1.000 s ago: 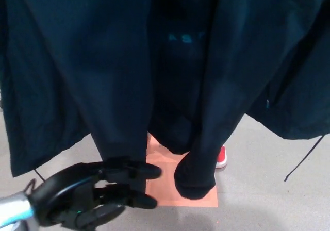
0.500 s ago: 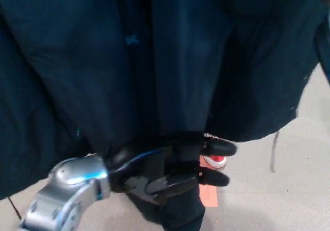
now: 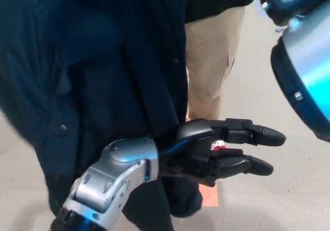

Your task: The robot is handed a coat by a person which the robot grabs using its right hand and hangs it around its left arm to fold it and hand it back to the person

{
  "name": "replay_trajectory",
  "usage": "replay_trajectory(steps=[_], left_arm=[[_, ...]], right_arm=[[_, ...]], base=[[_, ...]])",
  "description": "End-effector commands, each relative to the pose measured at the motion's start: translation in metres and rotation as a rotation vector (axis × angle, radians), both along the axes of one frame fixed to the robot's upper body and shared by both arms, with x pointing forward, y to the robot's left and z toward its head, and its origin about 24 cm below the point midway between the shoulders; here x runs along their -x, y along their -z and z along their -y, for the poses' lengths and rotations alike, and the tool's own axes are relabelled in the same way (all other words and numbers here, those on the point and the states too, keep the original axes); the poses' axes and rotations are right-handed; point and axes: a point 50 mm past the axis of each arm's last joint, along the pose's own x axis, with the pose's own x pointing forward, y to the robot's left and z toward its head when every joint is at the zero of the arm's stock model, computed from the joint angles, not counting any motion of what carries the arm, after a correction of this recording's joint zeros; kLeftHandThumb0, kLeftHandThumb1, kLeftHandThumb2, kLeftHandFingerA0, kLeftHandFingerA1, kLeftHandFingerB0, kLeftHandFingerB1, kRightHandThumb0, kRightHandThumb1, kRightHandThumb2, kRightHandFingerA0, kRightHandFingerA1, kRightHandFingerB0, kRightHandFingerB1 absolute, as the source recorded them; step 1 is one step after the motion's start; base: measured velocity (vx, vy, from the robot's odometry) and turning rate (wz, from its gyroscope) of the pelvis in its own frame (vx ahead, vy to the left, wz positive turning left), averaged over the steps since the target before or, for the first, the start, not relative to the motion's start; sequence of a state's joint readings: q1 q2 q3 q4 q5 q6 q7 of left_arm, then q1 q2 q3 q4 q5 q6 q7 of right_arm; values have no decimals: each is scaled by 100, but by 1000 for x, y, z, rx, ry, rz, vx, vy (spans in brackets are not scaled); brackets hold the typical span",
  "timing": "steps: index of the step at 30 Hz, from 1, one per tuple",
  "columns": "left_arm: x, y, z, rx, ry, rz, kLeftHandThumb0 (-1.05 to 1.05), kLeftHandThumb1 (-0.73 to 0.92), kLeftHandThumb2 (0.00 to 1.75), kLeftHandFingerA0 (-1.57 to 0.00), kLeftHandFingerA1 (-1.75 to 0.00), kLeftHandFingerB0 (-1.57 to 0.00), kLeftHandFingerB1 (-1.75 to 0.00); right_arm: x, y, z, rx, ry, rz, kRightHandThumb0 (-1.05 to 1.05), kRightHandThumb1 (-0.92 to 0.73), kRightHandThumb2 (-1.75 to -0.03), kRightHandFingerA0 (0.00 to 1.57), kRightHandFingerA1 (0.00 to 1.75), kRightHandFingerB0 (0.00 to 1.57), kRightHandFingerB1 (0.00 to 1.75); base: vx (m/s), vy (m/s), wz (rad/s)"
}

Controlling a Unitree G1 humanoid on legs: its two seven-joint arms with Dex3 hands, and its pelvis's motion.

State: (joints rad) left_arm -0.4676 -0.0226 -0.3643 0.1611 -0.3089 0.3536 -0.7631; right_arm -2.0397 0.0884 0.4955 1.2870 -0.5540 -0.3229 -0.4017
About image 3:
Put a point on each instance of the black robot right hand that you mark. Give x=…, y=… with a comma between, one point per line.
x=196, y=143

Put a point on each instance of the dark teal coat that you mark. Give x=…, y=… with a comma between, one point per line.
x=77, y=60

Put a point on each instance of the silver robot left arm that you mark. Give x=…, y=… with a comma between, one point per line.
x=304, y=73

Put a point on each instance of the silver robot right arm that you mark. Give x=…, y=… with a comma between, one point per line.
x=111, y=174

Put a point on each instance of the beige person trousers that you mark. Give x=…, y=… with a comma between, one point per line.
x=208, y=60

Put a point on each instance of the red white left sneaker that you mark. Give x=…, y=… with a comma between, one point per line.
x=219, y=144

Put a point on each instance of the orange square floor marker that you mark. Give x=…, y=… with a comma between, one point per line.
x=210, y=197

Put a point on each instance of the small blue tape scrap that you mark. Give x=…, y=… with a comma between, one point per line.
x=279, y=30

